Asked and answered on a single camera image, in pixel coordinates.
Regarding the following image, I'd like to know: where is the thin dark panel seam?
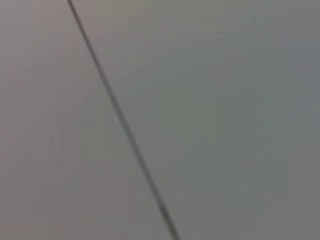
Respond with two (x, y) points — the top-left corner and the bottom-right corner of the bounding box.
(66, 0), (182, 240)

